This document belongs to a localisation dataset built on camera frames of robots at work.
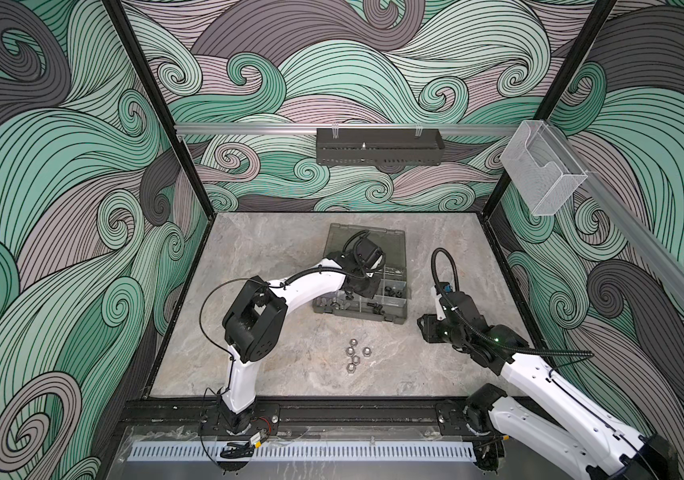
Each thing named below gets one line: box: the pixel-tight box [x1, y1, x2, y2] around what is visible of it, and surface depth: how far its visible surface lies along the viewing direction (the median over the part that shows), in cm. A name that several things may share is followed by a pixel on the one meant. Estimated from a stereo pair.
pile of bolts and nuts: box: [345, 338, 372, 374], surface depth 85 cm
